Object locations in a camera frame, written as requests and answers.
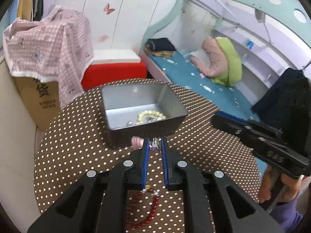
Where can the white pillow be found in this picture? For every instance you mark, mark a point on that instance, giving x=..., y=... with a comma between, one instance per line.
x=201, y=55

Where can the hanging clothes in wardrobe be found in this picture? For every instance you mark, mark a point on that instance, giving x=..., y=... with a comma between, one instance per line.
x=30, y=10

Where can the white silver brooch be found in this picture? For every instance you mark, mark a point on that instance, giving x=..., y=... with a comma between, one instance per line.
x=155, y=144

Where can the pink pillow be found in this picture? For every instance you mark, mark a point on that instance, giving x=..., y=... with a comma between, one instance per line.
x=217, y=64

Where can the dark hanging garment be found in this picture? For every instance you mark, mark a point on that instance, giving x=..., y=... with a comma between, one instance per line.
x=286, y=106

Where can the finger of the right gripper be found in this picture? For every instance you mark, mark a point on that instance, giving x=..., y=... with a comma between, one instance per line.
x=263, y=139

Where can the pink checked cloth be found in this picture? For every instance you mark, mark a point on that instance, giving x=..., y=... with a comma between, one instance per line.
x=56, y=49

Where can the blue bed mattress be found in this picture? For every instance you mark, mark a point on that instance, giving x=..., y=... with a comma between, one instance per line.
x=180, y=70

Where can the black metal tin box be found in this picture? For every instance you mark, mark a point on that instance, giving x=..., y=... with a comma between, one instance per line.
x=151, y=110

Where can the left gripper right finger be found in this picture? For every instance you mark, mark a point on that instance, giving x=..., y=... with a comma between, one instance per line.
x=212, y=202

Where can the red storage stool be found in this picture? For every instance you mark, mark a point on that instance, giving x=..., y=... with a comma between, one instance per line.
x=99, y=74

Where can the white foam board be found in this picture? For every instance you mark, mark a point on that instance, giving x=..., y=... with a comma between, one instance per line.
x=113, y=56

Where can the lilac shelf unit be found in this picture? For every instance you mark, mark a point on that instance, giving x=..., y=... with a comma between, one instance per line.
x=268, y=60

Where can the folded tan cloth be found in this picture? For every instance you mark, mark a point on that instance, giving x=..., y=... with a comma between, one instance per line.
x=163, y=54

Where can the cardboard box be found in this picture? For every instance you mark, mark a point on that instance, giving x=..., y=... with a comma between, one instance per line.
x=40, y=99

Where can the folded dark clothes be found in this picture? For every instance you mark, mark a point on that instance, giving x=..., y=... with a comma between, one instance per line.
x=159, y=44

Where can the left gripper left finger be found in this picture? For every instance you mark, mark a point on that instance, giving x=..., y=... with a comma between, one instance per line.
x=97, y=202

